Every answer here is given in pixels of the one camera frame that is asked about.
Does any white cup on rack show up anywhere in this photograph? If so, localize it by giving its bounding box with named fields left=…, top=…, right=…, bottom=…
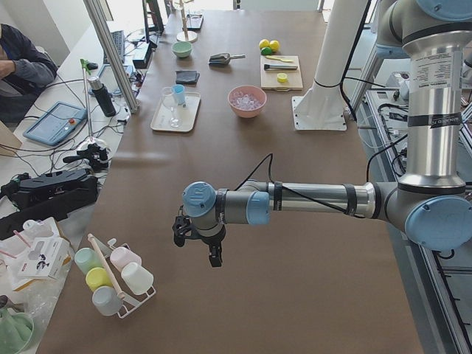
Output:
left=121, top=262, right=154, bottom=295

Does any pink cup on rack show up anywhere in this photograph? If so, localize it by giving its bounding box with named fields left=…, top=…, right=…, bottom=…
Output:
left=110, top=246, right=142, bottom=271

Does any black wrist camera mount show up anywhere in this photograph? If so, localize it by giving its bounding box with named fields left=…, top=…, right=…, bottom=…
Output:
left=172, top=205, right=192, bottom=247

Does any metal ice scoop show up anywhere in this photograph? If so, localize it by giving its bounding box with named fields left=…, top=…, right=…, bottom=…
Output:
left=208, top=52, right=246, bottom=66

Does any green cup on rack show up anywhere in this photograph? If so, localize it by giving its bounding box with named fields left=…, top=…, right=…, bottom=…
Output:
left=74, top=247, right=102, bottom=275

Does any blue plastic cup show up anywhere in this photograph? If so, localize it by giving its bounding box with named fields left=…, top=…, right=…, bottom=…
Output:
left=172, top=84, right=186, bottom=105

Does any blue teach pendant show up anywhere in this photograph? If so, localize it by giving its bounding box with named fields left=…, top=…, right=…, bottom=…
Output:
left=23, top=102, right=87, bottom=146

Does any wooden glass stand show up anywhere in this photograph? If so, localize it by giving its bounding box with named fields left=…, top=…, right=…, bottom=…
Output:
left=173, top=0, right=198, bottom=43

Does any yellow cup on rack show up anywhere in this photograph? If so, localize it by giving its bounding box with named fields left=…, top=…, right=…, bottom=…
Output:
left=86, top=267, right=112, bottom=292

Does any black equipment case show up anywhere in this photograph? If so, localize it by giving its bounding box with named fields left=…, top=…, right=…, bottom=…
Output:
left=1, top=169, right=98, bottom=240

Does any dark grey folded cloth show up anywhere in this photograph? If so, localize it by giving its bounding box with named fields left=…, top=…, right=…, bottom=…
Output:
left=176, top=70, right=200, bottom=85

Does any aluminium frame post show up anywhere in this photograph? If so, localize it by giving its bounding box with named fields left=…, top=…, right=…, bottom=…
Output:
left=83, top=0, right=139, bottom=114

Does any black thermos bottle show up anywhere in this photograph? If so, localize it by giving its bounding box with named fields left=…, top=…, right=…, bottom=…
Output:
left=88, top=76, right=116, bottom=117

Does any white cardboard box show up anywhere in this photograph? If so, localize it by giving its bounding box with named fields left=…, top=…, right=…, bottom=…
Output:
left=18, top=237, right=70, bottom=280

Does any clear wine glass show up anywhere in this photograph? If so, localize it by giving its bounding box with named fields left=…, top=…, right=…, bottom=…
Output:
left=162, top=86, right=181, bottom=128

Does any grey cup on rack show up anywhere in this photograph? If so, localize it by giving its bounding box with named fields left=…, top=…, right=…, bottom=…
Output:
left=91, top=286, right=123, bottom=316

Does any black keyboard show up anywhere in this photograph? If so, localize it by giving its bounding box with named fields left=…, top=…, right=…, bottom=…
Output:
left=110, top=30, right=125, bottom=63

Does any wooden cutting board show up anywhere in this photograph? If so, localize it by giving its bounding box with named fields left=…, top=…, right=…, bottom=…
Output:
left=260, top=55, right=303, bottom=91

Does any pink bowl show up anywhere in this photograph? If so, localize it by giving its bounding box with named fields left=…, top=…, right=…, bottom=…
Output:
left=228, top=86, right=267, bottom=118

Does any clear ice cubes pile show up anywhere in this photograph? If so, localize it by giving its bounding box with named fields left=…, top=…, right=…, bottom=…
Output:
left=230, top=90, right=263, bottom=111

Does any green bowl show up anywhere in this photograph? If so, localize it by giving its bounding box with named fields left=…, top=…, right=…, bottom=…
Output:
left=171, top=41, right=192, bottom=58

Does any seated person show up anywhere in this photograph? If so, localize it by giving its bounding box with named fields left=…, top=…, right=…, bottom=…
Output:
left=1, top=24, right=58, bottom=125

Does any white cup rack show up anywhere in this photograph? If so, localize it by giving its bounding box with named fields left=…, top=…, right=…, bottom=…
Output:
left=94, top=238, right=157, bottom=319

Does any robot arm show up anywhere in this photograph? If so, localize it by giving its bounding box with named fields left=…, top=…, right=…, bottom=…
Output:
left=173, top=1, right=471, bottom=267

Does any cream serving tray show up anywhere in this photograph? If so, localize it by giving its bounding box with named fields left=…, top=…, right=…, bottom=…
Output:
left=150, top=91, right=201, bottom=133

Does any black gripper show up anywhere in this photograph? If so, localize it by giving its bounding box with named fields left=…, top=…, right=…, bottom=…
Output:
left=195, top=225, right=226, bottom=268

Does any white pillar with base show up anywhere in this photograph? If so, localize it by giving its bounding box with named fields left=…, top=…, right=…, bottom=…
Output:
left=292, top=1, right=370, bottom=131

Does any black monitor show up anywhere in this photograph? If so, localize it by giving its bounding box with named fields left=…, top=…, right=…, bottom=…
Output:
left=142, top=0, right=164, bottom=49

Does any yellow plastic knife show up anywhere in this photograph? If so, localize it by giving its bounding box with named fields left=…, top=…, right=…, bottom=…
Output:
left=265, top=55, right=294, bottom=63

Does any yellow lemon half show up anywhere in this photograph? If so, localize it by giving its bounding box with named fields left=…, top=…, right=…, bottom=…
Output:
left=277, top=73, right=288, bottom=83

